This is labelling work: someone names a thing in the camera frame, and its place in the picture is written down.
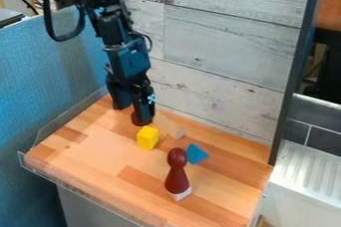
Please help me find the toy sink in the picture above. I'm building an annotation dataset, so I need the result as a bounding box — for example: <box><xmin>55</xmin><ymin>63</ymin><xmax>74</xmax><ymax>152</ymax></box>
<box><xmin>262</xmin><ymin>93</ymin><xmax>341</xmax><ymax>227</ymax></box>

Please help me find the blue triangular block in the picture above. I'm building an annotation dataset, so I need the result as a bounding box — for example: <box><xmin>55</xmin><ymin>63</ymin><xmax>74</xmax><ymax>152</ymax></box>
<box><xmin>184</xmin><ymin>142</ymin><xmax>211</xmax><ymax>166</ymax></box>

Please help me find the brown pawn-shaped toy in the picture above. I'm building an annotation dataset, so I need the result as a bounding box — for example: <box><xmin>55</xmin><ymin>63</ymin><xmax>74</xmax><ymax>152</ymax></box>
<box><xmin>162</xmin><ymin>146</ymin><xmax>192</xmax><ymax>195</ymax></box>

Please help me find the beige wooden wedge block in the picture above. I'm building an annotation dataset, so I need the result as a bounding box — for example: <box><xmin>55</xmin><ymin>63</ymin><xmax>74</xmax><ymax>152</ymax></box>
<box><xmin>152</xmin><ymin>111</ymin><xmax>188</xmax><ymax>140</ymax></box>

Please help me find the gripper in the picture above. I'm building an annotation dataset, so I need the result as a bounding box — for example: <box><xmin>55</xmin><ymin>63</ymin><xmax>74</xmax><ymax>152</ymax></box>
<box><xmin>101</xmin><ymin>36</ymin><xmax>158</xmax><ymax>123</ymax></box>

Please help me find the yellow block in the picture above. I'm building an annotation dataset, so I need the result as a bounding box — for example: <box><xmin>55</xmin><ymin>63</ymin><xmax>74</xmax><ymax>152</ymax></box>
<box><xmin>134</xmin><ymin>124</ymin><xmax>162</xmax><ymax>151</ymax></box>

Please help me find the black cable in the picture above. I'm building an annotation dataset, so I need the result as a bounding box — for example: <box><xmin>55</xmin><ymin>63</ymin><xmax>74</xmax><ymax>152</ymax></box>
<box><xmin>40</xmin><ymin>0</ymin><xmax>89</xmax><ymax>43</ymax></box>

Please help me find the white square block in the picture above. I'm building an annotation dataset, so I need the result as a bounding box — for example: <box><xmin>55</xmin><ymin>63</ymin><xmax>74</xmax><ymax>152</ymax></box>
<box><xmin>164</xmin><ymin>185</ymin><xmax>195</xmax><ymax>202</ymax></box>

